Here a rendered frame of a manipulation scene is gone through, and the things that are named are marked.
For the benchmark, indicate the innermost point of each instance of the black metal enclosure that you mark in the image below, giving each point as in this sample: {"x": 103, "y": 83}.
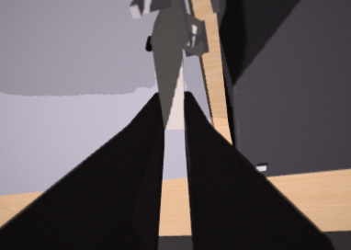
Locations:
{"x": 288, "y": 82}

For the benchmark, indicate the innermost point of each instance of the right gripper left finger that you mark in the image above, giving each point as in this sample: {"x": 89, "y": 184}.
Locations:
{"x": 91, "y": 207}

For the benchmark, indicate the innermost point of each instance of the grey flat mat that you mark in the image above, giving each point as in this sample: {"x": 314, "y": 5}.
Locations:
{"x": 73, "y": 74}

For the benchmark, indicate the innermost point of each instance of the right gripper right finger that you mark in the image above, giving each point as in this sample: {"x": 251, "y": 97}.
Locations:
{"x": 236, "y": 206}

